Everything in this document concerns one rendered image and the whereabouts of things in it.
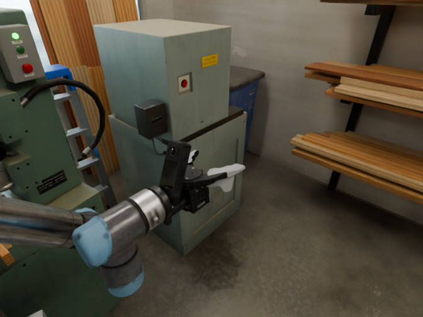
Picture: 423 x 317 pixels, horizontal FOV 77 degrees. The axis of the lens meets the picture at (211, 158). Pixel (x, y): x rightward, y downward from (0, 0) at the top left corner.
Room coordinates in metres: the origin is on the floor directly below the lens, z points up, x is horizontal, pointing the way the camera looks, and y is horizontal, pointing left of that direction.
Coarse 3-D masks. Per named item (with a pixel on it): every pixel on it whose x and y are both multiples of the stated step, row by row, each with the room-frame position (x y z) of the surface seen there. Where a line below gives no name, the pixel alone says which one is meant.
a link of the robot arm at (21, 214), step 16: (0, 208) 0.31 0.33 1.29; (16, 208) 0.32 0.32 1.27; (32, 208) 0.34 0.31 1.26; (48, 208) 0.37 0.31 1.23; (0, 224) 0.29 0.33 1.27; (16, 224) 0.31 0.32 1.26; (32, 224) 0.32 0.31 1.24; (48, 224) 0.34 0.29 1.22; (64, 224) 0.36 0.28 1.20; (80, 224) 0.38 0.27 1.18; (0, 240) 0.29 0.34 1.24; (16, 240) 0.30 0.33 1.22; (32, 240) 0.31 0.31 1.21; (48, 240) 0.33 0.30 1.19; (64, 240) 0.34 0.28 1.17
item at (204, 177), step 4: (224, 172) 0.45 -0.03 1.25; (204, 176) 0.45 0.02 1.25; (208, 176) 0.44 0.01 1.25; (212, 176) 0.44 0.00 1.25; (216, 176) 0.44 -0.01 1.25; (220, 176) 0.45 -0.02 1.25; (224, 176) 0.45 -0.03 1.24; (196, 180) 0.43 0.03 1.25; (200, 180) 0.43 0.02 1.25; (204, 180) 0.43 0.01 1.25; (208, 180) 0.43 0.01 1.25; (212, 180) 0.44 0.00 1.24; (216, 180) 0.44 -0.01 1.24; (196, 184) 0.43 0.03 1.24; (200, 184) 0.43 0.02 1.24; (204, 184) 0.43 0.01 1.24; (208, 184) 0.43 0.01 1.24
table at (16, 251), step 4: (12, 248) 0.54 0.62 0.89; (16, 248) 0.55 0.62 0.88; (20, 248) 0.56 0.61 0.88; (12, 252) 0.54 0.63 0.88; (16, 252) 0.55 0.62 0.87; (20, 252) 0.55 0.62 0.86; (12, 256) 0.53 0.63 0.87; (16, 256) 0.54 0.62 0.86; (20, 256) 0.55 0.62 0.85; (0, 260) 0.51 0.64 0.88; (16, 260) 0.54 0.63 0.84; (0, 264) 0.51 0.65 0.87; (4, 264) 0.51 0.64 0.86; (0, 268) 0.50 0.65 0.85; (4, 268) 0.51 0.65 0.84
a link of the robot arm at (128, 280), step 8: (136, 256) 0.32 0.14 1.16; (128, 264) 0.30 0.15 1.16; (136, 264) 0.31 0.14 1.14; (104, 272) 0.29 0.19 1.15; (112, 272) 0.29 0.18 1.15; (120, 272) 0.29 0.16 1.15; (128, 272) 0.30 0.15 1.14; (136, 272) 0.31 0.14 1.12; (104, 280) 0.30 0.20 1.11; (112, 280) 0.29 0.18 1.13; (120, 280) 0.29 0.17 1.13; (128, 280) 0.29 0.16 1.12; (136, 280) 0.30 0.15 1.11; (112, 288) 0.29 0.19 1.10; (120, 288) 0.29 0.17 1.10; (128, 288) 0.29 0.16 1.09; (136, 288) 0.30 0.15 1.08; (120, 296) 0.29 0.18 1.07
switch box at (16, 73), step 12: (0, 36) 0.85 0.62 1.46; (24, 36) 0.90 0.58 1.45; (0, 48) 0.84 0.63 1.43; (12, 48) 0.87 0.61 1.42; (36, 48) 0.92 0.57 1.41; (0, 60) 0.86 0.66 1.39; (12, 60) 0.86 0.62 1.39; (24, 60) 0.88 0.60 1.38; (36, 60) 0.91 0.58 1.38; (12, 72) 0.85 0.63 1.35; (24, 72) 0.87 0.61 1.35; (36, 72) 0.90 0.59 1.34
